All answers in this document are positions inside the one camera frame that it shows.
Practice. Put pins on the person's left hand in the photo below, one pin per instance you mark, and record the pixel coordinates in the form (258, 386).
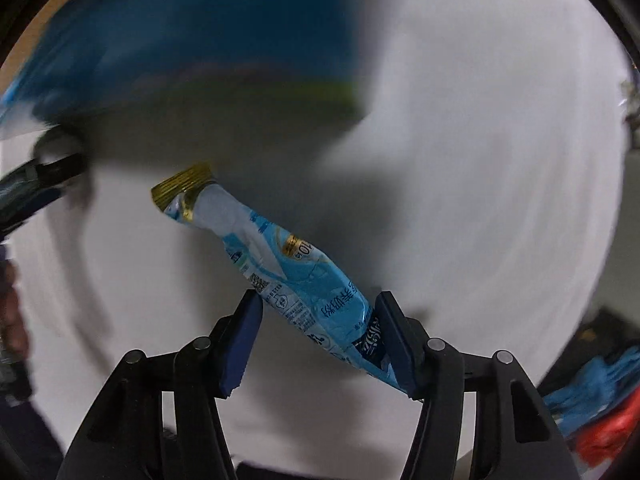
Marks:
(14, 332)

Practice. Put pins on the blue plastic bag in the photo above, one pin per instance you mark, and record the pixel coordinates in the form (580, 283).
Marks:
(595, 390)

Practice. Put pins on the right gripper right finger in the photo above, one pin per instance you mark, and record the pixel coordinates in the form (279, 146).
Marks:
(515, 435)

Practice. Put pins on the blue green cardboard box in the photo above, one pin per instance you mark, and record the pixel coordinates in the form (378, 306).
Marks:
(99, 54)

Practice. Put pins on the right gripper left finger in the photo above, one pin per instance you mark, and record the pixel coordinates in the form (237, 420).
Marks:
(156, 416)

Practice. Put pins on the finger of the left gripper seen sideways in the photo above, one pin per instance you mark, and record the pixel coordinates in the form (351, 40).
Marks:
(60, 155)

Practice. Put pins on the light blue milk pouch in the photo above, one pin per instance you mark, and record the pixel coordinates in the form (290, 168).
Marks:
(297, 279)

